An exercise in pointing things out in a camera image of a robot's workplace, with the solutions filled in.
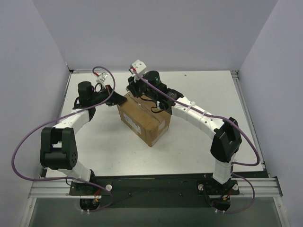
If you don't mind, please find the brown cardboard express box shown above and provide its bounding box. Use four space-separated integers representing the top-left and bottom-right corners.
117 92 171 147

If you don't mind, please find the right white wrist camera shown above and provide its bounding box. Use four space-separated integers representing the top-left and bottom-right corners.
129 60 147 76

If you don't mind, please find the aluminium frame rail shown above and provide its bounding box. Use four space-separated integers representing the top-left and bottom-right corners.
29 175 282 199

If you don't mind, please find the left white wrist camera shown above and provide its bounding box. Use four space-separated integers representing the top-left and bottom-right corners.
96 72 109 87

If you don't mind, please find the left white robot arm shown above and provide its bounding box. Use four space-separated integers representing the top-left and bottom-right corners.
40 81 127 195

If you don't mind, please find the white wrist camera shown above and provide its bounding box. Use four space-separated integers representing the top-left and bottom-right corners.
129 60 147 76
96 72 109 87

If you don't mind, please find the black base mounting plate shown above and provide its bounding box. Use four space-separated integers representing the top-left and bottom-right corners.
69 174 240 210

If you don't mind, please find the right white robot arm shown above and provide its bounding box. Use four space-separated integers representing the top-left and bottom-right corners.
127 68 242 184

